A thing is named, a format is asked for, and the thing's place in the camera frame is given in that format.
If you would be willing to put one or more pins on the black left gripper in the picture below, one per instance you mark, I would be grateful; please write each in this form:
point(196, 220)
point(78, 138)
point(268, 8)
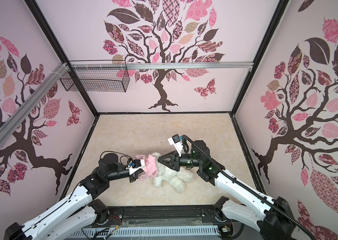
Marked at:
point(133, 177)

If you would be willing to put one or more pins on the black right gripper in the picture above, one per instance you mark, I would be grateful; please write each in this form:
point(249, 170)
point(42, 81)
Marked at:
point(176, 161)

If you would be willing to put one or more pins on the white teddy bear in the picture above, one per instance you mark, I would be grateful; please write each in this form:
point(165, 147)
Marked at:
point(177, 180)

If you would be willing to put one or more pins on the pink teddy hoodie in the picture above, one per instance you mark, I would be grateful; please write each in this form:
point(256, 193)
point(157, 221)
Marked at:
point(150, 169)

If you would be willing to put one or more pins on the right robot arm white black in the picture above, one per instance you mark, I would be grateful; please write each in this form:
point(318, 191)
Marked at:
point(271, 217)

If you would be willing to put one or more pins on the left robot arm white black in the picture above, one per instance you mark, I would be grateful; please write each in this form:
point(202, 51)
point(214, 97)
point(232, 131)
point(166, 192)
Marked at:
point(81, 207)

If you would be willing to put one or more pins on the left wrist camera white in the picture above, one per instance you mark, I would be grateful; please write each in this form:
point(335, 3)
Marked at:
point(136, 166)

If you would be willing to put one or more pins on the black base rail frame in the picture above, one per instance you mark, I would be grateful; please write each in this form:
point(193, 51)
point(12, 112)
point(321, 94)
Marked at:
point(196, 215)

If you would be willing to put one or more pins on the white slotted cable duct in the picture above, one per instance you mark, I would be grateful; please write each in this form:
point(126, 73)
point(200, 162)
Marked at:
point(145, 233)

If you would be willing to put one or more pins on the black wire basket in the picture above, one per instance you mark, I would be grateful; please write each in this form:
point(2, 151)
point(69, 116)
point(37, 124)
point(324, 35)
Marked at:
point(107, 76)

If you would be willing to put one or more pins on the back aluminium rail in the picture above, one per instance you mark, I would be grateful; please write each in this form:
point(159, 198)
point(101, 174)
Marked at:
point(165, 66)

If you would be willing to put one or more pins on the aluminium rail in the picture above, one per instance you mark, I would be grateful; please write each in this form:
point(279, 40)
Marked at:
point(25, 109)
point(165, 66)

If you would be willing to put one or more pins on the left aluminium rail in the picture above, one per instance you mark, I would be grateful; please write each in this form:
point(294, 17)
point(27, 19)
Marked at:
point(25, 109)

